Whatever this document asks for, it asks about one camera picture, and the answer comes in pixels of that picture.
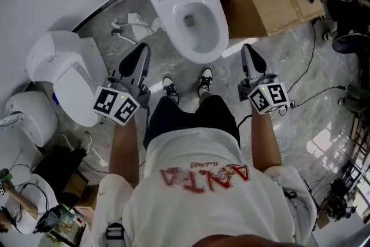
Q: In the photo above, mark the person's left forearm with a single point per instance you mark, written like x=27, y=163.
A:
x=125, y=153

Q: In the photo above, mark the person's black shorts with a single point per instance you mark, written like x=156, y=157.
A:
x=188, y=118

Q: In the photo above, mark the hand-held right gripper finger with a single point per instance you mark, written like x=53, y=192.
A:
x=248, y=66
x=261, y=66

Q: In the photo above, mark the black round chair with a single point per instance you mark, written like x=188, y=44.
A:
x=349, y=43

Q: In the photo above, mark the small brown cardboard box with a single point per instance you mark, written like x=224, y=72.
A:
x=86, y=196

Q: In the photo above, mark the blue cloth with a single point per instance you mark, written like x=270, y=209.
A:
x=55, y=97

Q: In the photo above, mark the white ceramic toilet bowl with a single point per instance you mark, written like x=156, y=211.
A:
x=199, y=40

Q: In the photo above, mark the white rounded toilet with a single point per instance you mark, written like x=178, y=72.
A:
x=34, y=118

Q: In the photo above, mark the person's sneaker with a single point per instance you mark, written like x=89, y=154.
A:
x=170, y=89
x=205, y=81

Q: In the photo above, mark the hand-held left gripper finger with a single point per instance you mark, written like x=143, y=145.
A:
x=124, y=66
x=141, y=69

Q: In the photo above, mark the person's right forearm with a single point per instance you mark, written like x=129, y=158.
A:
x=264, y=144

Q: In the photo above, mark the person's white printed t-shirt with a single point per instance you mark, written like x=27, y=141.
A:
x=202, y=211

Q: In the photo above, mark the person's face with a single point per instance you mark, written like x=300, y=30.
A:
x=234, y=242

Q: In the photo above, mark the grey-green box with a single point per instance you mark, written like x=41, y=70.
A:
x=358, y=95

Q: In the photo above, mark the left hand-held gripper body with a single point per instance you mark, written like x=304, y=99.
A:
x=111, y=102

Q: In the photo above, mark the white toilet with boxy back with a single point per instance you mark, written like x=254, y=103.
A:
x=72, y=89

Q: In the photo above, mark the black tripod equipment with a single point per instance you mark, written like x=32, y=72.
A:
x=336, y=202

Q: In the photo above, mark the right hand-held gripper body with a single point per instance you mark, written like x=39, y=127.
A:
x=267, y=98

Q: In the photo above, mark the person's right sneaker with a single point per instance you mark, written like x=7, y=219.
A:
x=205, y=81

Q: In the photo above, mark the person's left sneaker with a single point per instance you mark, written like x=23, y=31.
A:
x=170, y=89

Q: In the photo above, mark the crumpled white tissue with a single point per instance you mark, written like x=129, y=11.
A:
x=138, y=29
x=158, y=24

